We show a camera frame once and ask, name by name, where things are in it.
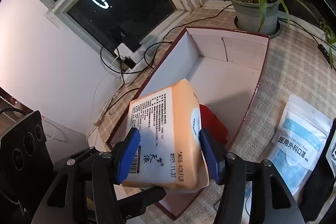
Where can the orange tissue pack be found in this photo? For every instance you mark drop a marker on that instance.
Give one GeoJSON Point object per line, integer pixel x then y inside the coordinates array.
{"type": "Point", "coordinates": [162, 121]}

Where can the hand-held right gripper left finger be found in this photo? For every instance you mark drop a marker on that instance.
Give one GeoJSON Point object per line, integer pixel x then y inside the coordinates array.
{"type": "Point", "coordinates": [131, 153]}

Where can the plaid tablecloth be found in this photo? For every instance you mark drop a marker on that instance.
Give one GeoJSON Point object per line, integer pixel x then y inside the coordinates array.
{"type": "Point", "coordinates": [288, 69]}

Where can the black power adapter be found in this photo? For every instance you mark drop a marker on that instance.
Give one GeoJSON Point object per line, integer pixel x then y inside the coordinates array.
{"type": "Point", "coordinates": [131, 41]}

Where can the plant pot saucer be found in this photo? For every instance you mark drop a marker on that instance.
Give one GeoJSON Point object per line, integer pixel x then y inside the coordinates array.
{"type": "Point", "coordinates": [277, 29]}

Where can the small green plant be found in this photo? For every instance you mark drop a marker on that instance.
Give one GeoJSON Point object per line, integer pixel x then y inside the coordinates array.
{"type": "Point", "coordinates": [329, 35]}

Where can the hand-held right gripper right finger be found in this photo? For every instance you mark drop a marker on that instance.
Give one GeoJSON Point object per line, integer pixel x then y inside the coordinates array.
{"type": "Point", "coordinates": [210, 158]}

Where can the face mask packet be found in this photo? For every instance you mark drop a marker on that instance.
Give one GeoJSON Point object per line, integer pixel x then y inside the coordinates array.
{"type": "Point", "coordinates": [299, 140]}

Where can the dark object with white label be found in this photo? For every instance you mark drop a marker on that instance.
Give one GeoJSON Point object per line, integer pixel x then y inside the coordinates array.
{"type": "Point", "coordinates": [317, 182]}

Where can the red soft packet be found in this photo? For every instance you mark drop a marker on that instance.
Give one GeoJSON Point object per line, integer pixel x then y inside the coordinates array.
{"type": "Point", "coordinates": [214, 121]}

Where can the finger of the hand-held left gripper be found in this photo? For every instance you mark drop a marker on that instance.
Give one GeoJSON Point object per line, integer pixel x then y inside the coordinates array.
{"type": "Point", "coordinates": [141, 200]}

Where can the white power strip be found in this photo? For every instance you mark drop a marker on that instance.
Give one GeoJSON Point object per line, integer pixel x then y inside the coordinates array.
{"type": "Point", "coordinates": [123, 49]}

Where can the maroon cardboard box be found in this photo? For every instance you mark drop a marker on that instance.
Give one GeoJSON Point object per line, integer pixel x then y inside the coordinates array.
{"type": "Point", "coordinates": [223, 87]}

